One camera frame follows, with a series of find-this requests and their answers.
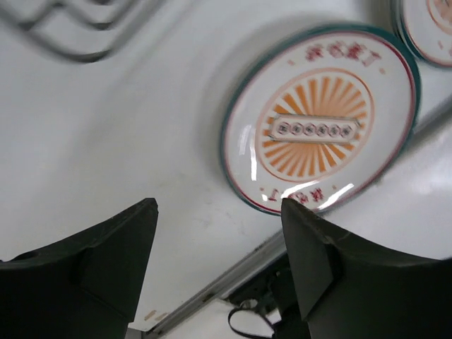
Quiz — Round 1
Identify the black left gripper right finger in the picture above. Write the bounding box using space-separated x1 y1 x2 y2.
281 198 451 338

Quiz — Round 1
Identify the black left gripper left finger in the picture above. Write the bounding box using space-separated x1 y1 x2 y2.
1 198 158 338

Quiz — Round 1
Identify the orange sunburst plate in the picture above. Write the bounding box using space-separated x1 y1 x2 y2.
220 23 422 215
391 0 451 69

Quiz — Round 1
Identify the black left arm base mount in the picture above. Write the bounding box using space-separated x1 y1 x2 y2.
227 254 299 338

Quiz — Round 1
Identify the metal wire dish rack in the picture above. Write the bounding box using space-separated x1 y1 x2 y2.
1 1 153 64

